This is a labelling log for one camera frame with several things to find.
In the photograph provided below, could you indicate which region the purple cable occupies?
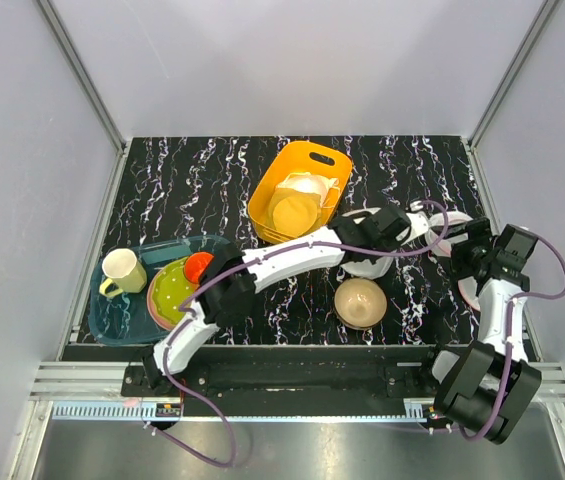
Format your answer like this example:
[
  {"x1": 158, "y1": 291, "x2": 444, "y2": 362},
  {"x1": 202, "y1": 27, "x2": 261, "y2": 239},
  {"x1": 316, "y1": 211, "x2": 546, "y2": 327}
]
[
  {"x1": 376, "y1": 232, "x2": 565, "y2": 441},
  {"x1": 161, "y1": 200, "x2": 451, "y2": 467}
]

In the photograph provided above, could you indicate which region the pink plate under green plate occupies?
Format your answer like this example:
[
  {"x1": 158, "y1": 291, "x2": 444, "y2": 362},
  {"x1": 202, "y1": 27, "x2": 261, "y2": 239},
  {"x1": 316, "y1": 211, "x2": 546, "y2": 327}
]
[{"x1": 146, "y1": 279, "x2": 175, "y2": 331}]

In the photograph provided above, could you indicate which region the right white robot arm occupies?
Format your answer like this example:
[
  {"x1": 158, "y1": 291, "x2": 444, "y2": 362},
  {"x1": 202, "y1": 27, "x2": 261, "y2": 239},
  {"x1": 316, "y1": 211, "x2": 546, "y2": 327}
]
[{"x1": 415, "y1": 218, "x2": 542, "y2": 444}]

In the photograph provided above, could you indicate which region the teal transparent tray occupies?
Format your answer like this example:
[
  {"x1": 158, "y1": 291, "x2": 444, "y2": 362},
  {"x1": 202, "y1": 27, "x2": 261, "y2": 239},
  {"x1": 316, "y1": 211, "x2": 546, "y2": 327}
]
[{"x1": 88, "y1": 235, "x2": 229, "y2": 346}]

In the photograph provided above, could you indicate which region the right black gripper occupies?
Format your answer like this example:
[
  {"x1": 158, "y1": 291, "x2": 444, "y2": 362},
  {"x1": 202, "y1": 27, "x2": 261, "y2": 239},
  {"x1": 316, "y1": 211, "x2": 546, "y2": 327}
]
[{"x1": 431, "y1": 217, "x2": 496, "y2": 282}]

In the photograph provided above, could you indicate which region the flat pink-rimmed mesh bag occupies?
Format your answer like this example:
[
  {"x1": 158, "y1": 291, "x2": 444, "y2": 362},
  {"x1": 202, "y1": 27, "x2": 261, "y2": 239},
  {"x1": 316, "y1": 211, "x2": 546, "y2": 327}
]
[{"x1": 457, "y1": 277, "x2": 480, "y2": 311}]

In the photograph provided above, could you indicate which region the yellow-green dotted plate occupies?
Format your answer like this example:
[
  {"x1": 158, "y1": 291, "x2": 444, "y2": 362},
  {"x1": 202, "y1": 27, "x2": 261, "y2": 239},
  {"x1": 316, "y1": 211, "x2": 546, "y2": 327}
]
[{"x1": 152, "y1": 257, "x2": 198, "y2": 326}]

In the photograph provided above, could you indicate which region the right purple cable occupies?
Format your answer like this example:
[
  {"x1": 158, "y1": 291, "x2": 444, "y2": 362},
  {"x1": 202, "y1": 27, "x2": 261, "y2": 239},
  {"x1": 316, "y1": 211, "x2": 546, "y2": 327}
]
[{"x1": 376, "y1": 232, "x2": 565, "y2": 441}]

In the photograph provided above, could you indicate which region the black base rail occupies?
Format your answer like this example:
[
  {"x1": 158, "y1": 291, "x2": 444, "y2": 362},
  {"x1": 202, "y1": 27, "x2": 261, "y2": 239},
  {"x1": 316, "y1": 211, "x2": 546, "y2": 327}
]
[{"x1": 120, "y1": 344, "x2": 443, "y2": 401}]

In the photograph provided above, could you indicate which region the yellow plastic basket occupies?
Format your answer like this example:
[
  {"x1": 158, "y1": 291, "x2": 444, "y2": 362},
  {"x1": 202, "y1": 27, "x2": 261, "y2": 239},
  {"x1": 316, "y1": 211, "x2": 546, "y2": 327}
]
[{"x1": 248, "y1": 141, "x2": 353, "y2": 244}]

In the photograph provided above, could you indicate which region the orange plastic cup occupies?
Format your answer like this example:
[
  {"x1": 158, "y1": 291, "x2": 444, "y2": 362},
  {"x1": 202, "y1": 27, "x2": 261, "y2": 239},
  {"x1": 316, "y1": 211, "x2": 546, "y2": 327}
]
[{"x1": 184, "y1": 251, "x2": 214, "y2": 284}]

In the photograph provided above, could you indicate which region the white mesh laundry bag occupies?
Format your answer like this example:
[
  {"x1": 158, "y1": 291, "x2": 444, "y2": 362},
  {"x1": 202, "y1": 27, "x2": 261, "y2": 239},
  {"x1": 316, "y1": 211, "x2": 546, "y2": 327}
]
[{"x1": 341, "y1": 207, "x2": 393, "y2": 280}]

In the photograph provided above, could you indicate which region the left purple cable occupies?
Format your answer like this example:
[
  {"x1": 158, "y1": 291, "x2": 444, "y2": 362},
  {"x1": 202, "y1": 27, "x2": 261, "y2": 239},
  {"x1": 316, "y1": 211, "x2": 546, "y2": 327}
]
[{"x1": 161, "y1": 200, "x2": 451, "y2": 467}]

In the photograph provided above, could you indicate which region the beige bra in basket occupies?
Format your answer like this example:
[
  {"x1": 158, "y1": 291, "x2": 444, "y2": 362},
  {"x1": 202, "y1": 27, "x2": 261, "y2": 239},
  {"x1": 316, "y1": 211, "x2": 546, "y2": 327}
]
[{"x1": 267, "y1": 172, "x2": 339, "y2": 238}]

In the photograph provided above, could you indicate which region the pale yellow mug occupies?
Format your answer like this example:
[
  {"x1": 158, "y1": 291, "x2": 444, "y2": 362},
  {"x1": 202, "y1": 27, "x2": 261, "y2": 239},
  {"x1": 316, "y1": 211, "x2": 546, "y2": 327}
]
[{"x1": 99, "y1": 248, "x2": 147, "y2": 298}]

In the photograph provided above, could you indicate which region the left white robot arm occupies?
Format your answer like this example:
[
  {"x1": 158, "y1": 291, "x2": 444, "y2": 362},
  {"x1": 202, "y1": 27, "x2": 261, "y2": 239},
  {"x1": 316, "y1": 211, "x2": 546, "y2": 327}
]
[{"x1": 142, "y1": 202, "x2": 430, "y2": 396}]

